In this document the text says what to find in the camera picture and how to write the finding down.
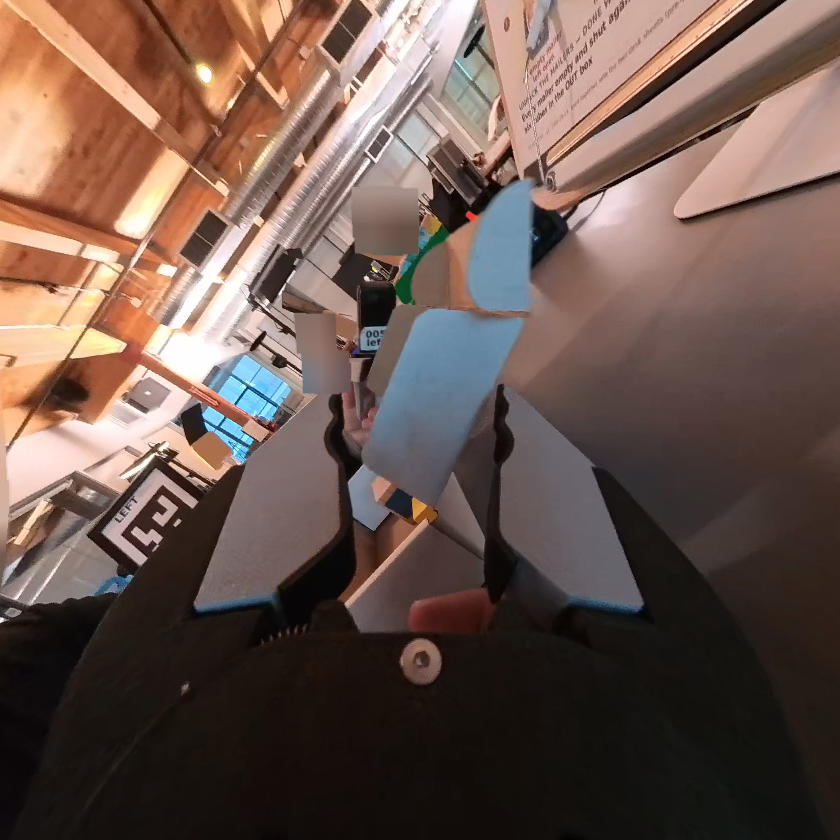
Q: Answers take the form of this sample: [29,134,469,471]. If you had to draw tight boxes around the white cardboard mailer box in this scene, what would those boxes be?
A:
[341,178,536,634]

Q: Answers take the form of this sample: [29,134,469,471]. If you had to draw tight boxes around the person's black clothing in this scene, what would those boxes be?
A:
[0,594,129,840]

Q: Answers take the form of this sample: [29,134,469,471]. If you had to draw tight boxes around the silver ventilation duct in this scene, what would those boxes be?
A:
[157,39,371,329]

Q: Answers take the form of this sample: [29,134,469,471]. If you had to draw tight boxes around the instruction sheet on stand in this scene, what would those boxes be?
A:
[482,0,788,179]

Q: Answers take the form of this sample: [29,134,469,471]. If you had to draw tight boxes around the black white marker sign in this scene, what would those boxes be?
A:
[88,456,206,573]

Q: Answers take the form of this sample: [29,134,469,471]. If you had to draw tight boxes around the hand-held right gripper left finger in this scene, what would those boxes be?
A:
[193,392,358,614]

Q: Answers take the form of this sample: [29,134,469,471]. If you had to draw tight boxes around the printed instruction sheet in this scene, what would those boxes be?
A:
[486,0,723,179]

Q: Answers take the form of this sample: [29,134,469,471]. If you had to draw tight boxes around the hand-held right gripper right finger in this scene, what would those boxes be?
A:
[482,384,645,611]

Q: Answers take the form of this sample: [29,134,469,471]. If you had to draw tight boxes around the person's right hand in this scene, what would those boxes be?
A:
[408,589,492,635]

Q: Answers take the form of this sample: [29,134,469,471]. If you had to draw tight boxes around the white display stand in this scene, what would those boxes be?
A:
[532,62,840,221]

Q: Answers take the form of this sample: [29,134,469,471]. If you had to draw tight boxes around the person's left hand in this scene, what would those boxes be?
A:
[341,407,380,463]

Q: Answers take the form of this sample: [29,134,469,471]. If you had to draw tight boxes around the green plastic bin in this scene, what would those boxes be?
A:
[392,226,454,307]

